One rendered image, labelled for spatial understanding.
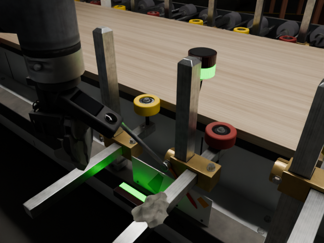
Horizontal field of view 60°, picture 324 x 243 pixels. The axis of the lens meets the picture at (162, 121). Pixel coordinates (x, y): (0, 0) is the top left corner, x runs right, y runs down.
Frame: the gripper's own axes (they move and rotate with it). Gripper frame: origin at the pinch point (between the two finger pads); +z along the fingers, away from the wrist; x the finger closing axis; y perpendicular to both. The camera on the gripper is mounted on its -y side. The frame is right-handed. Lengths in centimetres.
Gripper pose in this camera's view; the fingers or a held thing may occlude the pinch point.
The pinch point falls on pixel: (86, 165)
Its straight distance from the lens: 60.8
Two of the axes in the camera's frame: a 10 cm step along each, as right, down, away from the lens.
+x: -2.3, 5.4, -8.1
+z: -0.1, 8.3, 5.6
